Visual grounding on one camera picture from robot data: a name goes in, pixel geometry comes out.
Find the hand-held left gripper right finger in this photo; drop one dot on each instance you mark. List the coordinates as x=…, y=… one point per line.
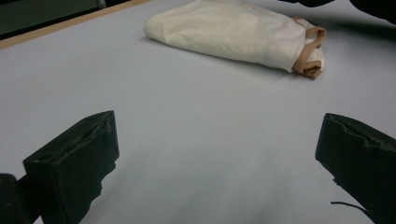
x=364, y=161

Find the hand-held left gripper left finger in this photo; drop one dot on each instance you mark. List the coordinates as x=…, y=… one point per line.
x=71, y=168

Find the light blue mat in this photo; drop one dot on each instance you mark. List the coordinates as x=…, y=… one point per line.
x=202, y=124

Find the wooden table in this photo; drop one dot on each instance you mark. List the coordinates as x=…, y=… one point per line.
x=31, y=35

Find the white baby bodysuit brown trim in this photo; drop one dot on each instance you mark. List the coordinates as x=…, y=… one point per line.
x=233, y=31

